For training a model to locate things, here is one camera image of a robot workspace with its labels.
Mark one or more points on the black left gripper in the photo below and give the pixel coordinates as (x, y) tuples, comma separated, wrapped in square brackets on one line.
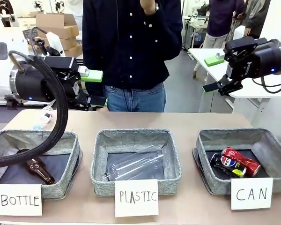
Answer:
[(35, 82)]

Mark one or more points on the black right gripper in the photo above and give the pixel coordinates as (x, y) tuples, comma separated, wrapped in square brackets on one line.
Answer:
[(255, 62)]

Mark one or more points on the clear plastic bottle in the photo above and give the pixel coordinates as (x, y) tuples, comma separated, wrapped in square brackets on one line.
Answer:
[(135, 161)]

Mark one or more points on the black Pepsi can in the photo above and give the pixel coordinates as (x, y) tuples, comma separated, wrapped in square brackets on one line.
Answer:
[(224, 164)]

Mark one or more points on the red cola can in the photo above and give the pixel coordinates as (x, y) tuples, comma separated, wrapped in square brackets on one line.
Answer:
[(243, 161)]

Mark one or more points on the brown glass bottle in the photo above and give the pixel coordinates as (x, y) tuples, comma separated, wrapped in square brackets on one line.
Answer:
[(37, 168)]

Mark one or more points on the person's right forearm dark sleeve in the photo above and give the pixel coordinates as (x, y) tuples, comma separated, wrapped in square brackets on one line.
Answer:
[(91, 47)]

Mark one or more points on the person's left forearm dark sleeve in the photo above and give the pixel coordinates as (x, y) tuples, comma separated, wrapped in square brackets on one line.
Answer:
[(162, 42)]

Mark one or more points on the grey fabric basket labelled plastic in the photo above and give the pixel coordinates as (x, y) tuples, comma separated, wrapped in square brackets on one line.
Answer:
[(135, 138)]

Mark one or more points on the grey fabric basket labelled can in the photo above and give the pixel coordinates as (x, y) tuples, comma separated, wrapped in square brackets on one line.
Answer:
[(267, 140)]

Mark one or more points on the grey fabric basket labelled bottle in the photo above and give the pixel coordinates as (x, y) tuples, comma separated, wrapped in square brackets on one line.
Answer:
[(61, 187)]

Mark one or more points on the white paper label CAN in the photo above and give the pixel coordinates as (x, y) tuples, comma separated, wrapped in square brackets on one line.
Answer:
[(251, 193)]

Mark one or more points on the person's left hand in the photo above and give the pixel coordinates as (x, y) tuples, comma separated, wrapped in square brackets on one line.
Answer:
[(149, 5)]

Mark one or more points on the closed flat cardboard box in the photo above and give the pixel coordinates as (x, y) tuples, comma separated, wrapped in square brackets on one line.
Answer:
[(75, 51), (69, 43)]

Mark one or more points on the bystander in purple shirt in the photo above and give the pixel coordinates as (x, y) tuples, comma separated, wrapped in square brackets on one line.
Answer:
[(219, 21)]

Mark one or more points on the crushed clear water bottle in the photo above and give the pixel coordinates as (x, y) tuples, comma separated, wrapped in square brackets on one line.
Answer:
[(43, 118)]

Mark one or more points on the person in dark shirt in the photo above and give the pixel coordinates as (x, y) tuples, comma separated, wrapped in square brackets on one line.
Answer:
[(131, 35)]

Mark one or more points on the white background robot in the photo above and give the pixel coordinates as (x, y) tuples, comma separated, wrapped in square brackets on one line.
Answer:
[(200, 11)]

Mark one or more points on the bystander in grey jacket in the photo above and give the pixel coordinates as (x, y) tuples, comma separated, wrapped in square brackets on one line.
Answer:
[(257, 16)]

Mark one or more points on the open cardboard box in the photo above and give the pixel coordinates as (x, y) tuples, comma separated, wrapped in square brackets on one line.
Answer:
[(58, 23)]

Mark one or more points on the white plastic crate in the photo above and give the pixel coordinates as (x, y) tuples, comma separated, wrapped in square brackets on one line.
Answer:
[(27, 22)]

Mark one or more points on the white paper label PLASTIC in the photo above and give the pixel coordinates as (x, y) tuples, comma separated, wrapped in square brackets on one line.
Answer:
[(137, 197)]

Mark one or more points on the white paper label BOTTLE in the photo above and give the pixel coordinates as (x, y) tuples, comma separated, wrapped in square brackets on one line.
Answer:
[(18, 199)]

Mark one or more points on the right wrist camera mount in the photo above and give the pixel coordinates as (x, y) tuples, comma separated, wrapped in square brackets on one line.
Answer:
[(246, 43)]

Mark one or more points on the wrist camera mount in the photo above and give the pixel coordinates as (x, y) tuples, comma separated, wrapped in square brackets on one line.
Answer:
[(246, 43), (61, 62)]

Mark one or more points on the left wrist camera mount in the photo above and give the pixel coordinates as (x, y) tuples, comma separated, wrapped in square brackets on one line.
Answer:
[(61, 62)]

